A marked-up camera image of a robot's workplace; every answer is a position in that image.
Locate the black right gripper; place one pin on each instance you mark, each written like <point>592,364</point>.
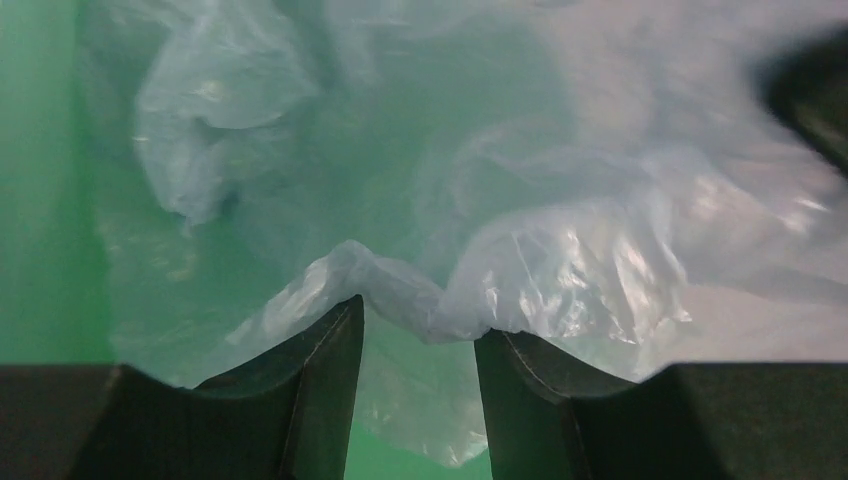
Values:
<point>804,87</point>

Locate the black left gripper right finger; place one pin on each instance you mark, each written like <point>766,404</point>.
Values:
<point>549,415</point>

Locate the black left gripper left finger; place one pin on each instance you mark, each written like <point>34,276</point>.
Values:
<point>285,414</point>

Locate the light blue plastic trash bag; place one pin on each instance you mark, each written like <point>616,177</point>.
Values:
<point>597,173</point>

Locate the green plastic trash bin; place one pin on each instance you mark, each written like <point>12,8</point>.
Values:
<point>54,308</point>

